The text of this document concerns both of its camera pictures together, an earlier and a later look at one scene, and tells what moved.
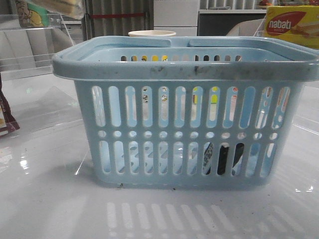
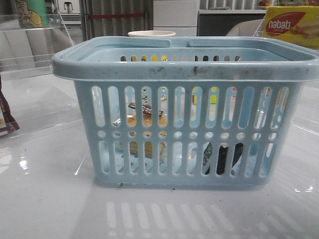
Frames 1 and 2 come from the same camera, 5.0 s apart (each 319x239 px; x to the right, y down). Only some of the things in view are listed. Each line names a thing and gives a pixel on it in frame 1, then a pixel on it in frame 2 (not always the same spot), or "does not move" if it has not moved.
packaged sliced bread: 71,9 → 147,121
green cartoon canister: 31,16 does not move
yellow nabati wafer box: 298,24 does not move
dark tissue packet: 222,158 does not move
